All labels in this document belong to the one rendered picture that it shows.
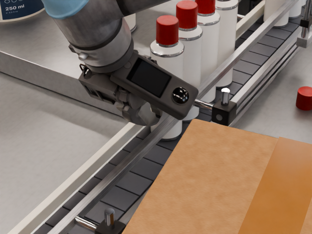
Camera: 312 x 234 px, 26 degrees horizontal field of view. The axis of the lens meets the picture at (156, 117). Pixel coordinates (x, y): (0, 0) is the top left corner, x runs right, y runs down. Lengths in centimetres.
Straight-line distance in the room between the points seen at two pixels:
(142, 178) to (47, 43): 45
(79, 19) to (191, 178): 24
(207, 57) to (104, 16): 36
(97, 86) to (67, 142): 26
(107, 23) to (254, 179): 27
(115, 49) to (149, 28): 56
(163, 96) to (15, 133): 39
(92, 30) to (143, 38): 57
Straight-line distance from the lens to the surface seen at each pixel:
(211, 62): 112
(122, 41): 85
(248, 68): 128
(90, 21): 79
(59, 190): 95
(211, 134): 71
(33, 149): 117
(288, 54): 139
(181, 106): 90
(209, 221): 61
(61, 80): 127
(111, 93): 93
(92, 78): 94
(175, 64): 101
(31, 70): 132
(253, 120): 123
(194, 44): 105
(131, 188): 100
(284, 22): 142
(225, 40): 116
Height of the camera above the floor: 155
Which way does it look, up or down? 36 degrees down
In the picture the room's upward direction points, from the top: straight up
